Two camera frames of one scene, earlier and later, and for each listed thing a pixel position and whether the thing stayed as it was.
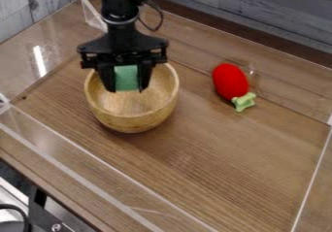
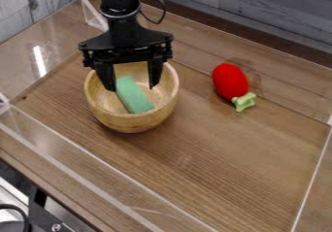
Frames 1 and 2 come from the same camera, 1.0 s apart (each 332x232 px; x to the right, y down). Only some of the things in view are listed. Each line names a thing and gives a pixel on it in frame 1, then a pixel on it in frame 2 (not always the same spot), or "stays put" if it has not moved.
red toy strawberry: (232, 84) stays put
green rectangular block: (125, 78) → (132, 96)
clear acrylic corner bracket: (92, 16) stays put
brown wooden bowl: (133, 112) stays put
